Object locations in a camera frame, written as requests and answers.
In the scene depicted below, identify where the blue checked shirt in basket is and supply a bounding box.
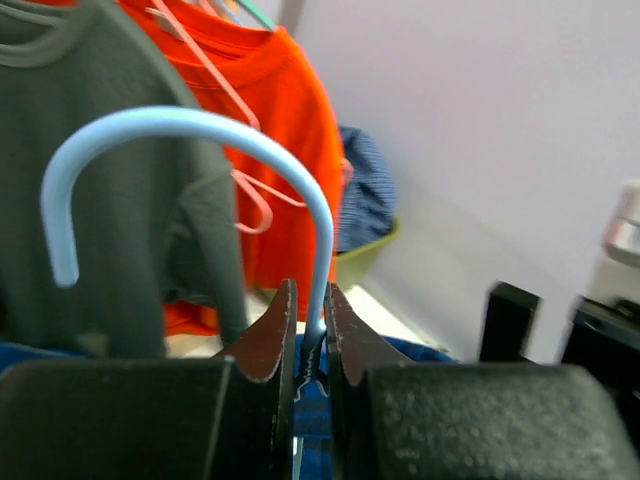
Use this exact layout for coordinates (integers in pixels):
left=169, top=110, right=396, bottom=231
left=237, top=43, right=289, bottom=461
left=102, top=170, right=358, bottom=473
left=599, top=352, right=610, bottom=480
left=337, top=126, right=396, bottom=253

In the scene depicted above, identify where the dark grey shirt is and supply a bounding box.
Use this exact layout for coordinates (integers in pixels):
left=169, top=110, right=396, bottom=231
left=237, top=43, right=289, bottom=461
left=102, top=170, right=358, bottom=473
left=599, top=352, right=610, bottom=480
left=1, top=1, right=248, bottom=358

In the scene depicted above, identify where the pink empty wire hanger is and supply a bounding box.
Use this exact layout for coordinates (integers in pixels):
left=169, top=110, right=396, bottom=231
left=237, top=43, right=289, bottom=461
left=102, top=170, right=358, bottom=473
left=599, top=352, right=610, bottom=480
left=144, top=0, right=309, bottom=236

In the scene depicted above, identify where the green laundry basket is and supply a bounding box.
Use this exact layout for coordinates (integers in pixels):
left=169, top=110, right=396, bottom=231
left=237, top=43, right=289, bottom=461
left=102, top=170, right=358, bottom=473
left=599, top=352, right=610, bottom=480
left=335, top=217, right=400, bottom=291

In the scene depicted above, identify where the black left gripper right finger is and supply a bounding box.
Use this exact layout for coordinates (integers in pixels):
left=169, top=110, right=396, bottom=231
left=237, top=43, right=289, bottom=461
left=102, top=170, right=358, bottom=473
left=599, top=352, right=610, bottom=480
left=325, top=286, right=639, bottom=479

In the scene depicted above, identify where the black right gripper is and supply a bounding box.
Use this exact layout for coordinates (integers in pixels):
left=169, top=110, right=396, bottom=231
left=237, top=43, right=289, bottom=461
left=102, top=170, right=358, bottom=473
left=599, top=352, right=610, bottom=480
left=477, top=281, right=640, bottom=396

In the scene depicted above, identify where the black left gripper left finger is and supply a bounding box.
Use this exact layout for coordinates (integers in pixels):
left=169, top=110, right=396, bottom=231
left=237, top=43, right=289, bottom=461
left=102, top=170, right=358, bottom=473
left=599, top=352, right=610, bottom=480
left=1, top=280, right=297, bottom=479

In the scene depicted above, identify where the light blue wire hanger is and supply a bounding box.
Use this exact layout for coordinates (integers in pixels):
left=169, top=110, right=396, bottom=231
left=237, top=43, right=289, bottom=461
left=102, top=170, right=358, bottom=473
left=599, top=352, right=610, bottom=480
left=40, top=106, right=334, bottom=393

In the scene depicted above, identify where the orange t-shirt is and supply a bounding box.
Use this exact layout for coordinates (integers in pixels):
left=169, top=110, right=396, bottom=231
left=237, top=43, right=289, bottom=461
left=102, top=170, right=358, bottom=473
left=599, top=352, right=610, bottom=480
left=117, top=0, right=351, bottom=336

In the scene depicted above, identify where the teal hanger with orange shirt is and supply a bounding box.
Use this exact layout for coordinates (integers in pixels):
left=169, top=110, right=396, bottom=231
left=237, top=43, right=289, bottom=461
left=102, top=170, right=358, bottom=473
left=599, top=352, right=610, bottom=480
left=235, top=0, right=277, bottom=31

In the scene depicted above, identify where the blue plaid shirt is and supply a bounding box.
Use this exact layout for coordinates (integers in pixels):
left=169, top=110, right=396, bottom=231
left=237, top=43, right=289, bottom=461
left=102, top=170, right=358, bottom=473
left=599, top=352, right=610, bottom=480
left=1, top=336, right=455, bottom=479

